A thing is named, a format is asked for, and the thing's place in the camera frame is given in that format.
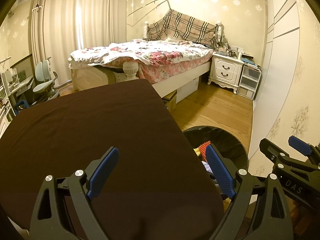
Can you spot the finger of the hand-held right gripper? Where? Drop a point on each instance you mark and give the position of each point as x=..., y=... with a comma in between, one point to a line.
x=298, y=143
x=266, y=146

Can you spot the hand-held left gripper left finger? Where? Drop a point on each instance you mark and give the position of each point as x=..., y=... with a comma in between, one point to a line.
x=102, y=173

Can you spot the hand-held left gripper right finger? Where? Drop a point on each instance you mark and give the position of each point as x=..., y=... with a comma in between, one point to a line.
x=220, y=172

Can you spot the purple wrapper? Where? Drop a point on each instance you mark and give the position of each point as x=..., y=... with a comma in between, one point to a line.
x=205, y=166

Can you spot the round bin with black bag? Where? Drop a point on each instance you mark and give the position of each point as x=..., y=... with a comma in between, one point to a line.
x=232, y=145

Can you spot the yellow foam fruit net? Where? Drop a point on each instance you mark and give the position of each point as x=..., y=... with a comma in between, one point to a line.
x=197, y=151

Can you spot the red foam fruit net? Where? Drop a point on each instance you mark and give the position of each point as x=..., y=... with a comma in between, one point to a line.
x=205, y=145

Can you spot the clear plastic drawer unit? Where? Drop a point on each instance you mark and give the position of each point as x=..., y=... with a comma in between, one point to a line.
x=247, y=82

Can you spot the white two-drawer nightstand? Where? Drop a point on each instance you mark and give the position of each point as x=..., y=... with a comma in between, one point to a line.
x=226, y=71

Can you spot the cardboard box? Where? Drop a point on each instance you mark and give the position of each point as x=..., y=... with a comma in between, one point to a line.
x=171, y=102

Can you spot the stack of blue books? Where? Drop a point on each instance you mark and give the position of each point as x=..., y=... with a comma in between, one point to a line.
x=251, y=60

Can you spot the white storage box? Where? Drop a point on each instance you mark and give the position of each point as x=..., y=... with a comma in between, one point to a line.
x=187, y=90

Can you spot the white wardrobe with grey lines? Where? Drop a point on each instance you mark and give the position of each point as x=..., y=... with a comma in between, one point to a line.
x=280, y=55

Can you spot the nightstand clutter pile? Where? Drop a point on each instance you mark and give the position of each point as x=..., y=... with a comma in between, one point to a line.
x=230, y=48

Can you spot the bed with floral quilt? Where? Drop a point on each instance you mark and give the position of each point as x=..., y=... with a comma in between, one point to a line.
x=180, y=76

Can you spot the grey office chair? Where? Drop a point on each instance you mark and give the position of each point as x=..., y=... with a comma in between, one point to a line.
x=42, y=87

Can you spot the blue stool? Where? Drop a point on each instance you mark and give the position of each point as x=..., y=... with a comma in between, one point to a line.
x=21, y=103

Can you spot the pink floral bed sheet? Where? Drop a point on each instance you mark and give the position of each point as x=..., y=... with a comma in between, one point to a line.
x=175, y=65

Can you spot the white study desk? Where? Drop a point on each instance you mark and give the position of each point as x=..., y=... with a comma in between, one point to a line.
x=23, y=81

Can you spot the white floral quilt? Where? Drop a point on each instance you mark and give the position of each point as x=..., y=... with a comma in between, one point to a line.
x=140, y=50

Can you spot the beige plaid blanket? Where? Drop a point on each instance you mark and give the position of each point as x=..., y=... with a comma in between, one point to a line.
x=180, y=25

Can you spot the cream pleated curtain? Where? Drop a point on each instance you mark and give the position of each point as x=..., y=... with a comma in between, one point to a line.
x=100, y=15
x=57, y=25

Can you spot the thin metal canopy rod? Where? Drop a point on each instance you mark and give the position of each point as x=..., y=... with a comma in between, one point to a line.
x=150, y=4

